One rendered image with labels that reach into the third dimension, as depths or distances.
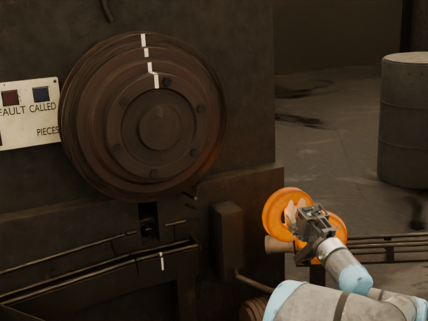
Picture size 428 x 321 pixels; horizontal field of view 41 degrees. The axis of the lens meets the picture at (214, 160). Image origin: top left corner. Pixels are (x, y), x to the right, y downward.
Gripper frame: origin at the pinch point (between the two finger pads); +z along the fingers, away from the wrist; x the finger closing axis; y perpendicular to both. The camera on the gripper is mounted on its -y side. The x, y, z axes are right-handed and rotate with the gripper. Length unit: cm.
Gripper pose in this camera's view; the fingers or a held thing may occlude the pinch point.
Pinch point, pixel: (288, 207)
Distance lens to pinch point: 163.8
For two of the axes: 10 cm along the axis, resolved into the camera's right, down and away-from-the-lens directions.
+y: 0.9, -8.4, -5.3
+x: -9.2, 1.3, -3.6
